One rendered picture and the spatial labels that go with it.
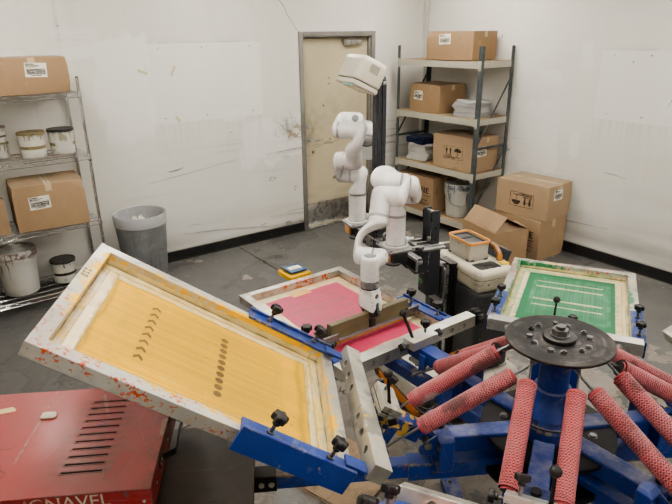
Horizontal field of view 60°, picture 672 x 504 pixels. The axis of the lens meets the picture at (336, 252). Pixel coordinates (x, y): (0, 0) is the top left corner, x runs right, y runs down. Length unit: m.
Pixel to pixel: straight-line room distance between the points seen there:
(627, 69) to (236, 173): 3.75
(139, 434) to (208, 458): 0.24
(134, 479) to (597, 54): 5.30
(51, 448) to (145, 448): 0.25
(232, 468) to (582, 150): 4.96
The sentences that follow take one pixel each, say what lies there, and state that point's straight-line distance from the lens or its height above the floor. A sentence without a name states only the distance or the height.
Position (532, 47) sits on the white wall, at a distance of 6.40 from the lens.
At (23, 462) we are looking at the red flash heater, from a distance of 1.78.
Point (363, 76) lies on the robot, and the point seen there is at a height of 1.94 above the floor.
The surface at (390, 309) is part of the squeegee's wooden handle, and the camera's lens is 2.45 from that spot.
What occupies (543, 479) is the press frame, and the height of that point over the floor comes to 1.02.
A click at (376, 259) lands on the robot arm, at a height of 1.29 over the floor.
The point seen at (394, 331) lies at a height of 0.96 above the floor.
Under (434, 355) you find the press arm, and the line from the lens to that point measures 2.14.
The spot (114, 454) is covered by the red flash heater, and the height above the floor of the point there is 1.10.
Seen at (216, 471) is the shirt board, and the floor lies 0.95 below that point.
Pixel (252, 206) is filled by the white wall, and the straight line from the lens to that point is 6.24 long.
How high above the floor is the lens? 2.13
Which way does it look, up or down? 21 degrees down
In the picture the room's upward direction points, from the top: 1 degrees counter-clockwise
